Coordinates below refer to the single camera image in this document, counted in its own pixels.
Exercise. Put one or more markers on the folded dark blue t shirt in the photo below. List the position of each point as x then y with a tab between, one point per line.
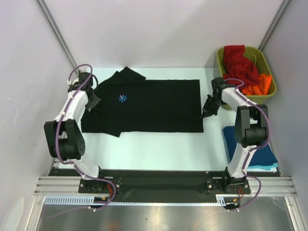
262	157

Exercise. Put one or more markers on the green plastic basket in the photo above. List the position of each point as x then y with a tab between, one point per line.
257	57

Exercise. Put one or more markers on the aluminium frame post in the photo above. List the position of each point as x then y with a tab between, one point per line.
46	13
274	23

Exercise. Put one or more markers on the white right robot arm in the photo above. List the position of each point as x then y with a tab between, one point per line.
251	128

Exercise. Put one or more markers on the red t shirt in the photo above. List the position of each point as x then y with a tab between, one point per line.
239	67

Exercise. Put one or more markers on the black t shirt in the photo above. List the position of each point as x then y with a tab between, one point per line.
129	102

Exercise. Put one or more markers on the orange t shirt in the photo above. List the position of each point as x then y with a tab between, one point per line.
262	88

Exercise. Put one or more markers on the folded light blue t shirt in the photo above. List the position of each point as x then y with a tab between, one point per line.
272	168

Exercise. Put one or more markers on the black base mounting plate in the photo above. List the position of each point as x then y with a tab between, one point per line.
174	183

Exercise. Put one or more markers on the aluminium frame post left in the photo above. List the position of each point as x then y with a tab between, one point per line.
46	13

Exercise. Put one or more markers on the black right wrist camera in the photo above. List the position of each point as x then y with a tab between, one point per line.
218	84

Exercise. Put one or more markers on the white slotted cable duct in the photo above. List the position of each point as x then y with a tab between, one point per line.
100	200

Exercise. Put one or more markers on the aluminium frame post right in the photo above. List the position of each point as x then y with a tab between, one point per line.
274	23

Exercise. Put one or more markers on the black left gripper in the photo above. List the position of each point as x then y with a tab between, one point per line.
89	106

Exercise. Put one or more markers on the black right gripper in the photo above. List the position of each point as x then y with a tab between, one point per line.
211	105

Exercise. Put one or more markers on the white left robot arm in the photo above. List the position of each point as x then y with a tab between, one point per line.
64	138

